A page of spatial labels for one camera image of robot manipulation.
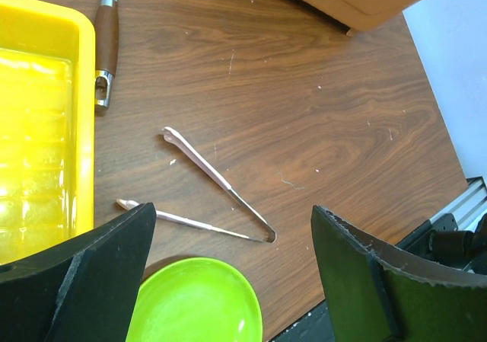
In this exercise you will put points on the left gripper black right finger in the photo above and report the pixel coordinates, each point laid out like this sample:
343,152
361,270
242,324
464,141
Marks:
376,291

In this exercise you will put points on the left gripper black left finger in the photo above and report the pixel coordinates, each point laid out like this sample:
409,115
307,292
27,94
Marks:
83,289

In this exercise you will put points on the small lime green plate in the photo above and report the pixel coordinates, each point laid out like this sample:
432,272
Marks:
196,299

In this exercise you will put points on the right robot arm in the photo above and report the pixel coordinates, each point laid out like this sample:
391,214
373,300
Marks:
460,249

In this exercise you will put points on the pink metal tongs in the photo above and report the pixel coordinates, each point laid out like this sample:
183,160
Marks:
209,190

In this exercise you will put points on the yellow plastic tray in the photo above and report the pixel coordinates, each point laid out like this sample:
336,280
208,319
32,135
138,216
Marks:
47,126

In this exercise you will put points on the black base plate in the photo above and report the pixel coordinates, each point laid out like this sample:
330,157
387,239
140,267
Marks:
316,324

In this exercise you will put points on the aluminium frame rail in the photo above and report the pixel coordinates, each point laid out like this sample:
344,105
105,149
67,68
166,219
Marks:
469,207

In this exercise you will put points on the metal spatula with wooden handle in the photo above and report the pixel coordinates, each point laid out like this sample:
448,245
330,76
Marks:
106,24

